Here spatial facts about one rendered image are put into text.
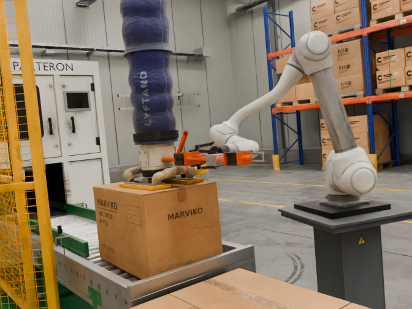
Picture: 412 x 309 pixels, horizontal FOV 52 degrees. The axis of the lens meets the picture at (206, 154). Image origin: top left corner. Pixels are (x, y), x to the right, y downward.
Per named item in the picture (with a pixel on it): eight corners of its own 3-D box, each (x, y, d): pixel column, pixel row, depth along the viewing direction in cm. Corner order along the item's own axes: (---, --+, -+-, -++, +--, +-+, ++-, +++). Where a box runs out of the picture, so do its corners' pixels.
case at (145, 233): (99, 257, 230) (92, 186, 228) (162, 241, 254) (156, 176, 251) (151, 285, 182) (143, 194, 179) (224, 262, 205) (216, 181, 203)
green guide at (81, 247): (3, 224, 354) (2, 214, 354) (16, 222, 361) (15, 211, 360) (72, 261, 228) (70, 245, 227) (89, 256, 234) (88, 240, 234)
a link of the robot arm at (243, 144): (237, 166, 202) (221, 154, 211) (260, 162, 212) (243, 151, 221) (242, 146, 198) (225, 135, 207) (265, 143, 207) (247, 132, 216)
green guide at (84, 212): (65, 212, 387) (65, 203, 386) (76, 210, 393) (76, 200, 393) (156, 238, 261) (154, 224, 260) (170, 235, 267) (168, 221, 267)
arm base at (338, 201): (341, 198, 226) (340, 188, 226) (371, 203, 206) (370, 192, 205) (313, 203, 219) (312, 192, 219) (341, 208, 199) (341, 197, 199)
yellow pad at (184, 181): (151, 182, 225) (150, 172, 225) (167, 179, 231) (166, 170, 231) (187, 184, 198) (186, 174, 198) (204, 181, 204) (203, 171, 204)
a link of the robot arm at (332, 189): (354, 189, 218) (351, 147, 217) (366, 194, 200) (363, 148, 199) (323, 191, 219) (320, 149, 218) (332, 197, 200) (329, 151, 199)
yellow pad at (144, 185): (119, 187, 214) (118, 177, 214) (136, 184, 220) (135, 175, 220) (152, 190, 187) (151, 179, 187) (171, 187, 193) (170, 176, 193)
